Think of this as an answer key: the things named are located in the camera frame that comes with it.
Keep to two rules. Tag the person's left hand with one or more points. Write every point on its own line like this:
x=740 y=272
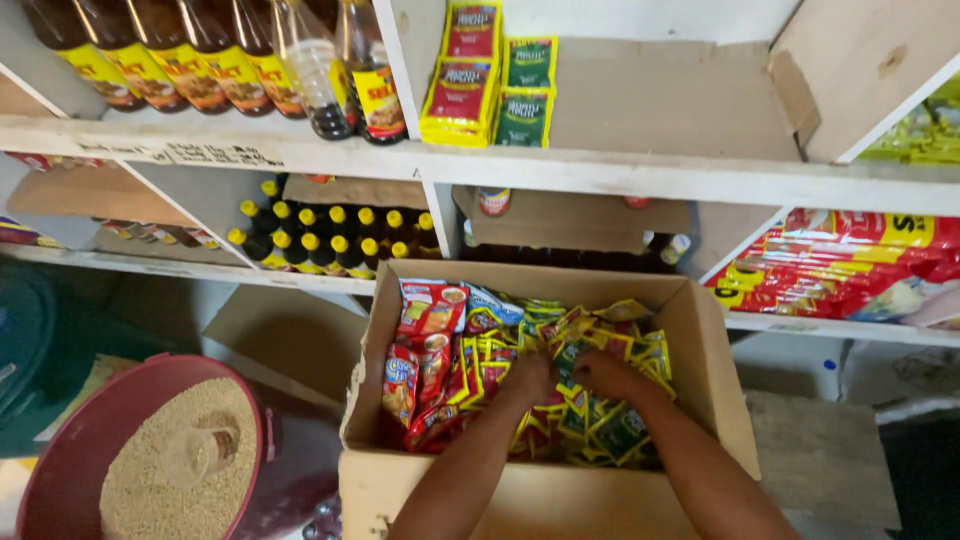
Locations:
x=531 y=379

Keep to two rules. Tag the person's right hand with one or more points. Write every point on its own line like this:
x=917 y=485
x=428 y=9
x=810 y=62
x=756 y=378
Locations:
x=606 y=373

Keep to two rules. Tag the person's right fingers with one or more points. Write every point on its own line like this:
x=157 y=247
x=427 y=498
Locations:
x=583 y=358

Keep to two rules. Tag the person's left fingers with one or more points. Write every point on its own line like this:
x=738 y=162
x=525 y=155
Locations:
x=534 y=357

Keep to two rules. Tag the pile of yellow green seasoning packets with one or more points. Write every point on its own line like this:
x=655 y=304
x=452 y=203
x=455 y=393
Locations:
x=615 y=427

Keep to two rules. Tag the pile of red breading mix packets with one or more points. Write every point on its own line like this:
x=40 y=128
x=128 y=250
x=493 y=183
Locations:
x=427 y=352

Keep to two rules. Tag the open brown cardboard box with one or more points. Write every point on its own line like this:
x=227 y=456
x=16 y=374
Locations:
x=570 y=221

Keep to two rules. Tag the white-capped dark bottle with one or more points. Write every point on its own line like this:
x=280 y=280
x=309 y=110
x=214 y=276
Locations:
x=676 y=248

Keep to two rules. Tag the large brown cardboard carton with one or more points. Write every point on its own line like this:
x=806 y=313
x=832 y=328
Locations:
x=525 y=502

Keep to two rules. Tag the jar with red label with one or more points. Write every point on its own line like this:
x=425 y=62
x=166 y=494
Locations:
x=494 y=201

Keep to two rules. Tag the white wooden shelf unit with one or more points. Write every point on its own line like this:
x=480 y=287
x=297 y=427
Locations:
x=600 y=176

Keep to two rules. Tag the white plastic container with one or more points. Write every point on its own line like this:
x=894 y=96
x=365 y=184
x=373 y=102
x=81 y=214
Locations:
x=787 y=367

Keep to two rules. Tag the group of black yellow-capped bottles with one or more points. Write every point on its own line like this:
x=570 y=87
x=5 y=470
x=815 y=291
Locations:
x=330 y=240

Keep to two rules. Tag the stack of green seasoning packets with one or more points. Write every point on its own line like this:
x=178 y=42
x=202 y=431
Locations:
x=526 y=112

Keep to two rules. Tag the brown cardboard flap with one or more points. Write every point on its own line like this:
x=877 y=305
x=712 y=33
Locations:
x=352 y=193

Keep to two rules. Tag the loose brown cardboard piece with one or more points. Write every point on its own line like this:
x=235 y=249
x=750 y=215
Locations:
x=289 y=341

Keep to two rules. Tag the cardboard shelf liner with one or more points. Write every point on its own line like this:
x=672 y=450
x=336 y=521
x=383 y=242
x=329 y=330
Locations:
x=660 y=105

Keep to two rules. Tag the stack of red yellow seasoning packets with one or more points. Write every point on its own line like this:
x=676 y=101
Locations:
x=461 y=97

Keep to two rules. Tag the stack of large red bags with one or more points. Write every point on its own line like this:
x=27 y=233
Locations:
x=840 y=262

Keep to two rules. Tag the clear plastic scoop cup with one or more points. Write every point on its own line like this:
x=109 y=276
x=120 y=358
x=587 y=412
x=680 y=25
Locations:
x=199 y=454

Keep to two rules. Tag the clear nearly empty sauce bottle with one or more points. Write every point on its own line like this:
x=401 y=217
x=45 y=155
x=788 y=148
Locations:
x=315 y=75

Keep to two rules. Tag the beige grain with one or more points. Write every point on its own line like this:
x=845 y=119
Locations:
x=172 y=495

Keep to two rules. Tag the row of small sachets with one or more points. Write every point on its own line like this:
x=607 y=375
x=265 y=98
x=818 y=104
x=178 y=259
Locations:
x=157 y=234

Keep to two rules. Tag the white paper shelf label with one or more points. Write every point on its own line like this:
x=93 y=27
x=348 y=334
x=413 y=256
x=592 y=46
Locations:
x=187 y=154

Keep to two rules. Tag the heap of yellow green packets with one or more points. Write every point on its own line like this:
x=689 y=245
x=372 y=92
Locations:
x=919 y=131

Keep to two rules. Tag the row of brown sauce bottles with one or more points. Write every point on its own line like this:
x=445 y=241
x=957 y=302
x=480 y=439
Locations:
x=187 y=75

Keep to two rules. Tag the brown cardboard sheet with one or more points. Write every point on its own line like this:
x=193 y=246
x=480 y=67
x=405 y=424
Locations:
x=97 y=195

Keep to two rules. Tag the red plastic bucket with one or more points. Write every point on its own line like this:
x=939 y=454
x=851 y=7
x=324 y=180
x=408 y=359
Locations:
x=67 y=465

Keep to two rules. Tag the green plastic bin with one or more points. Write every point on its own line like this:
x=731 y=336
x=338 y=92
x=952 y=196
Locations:
x=45 y=352

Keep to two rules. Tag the purple yellow packet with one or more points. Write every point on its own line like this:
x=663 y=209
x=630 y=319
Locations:
x=26 y=234

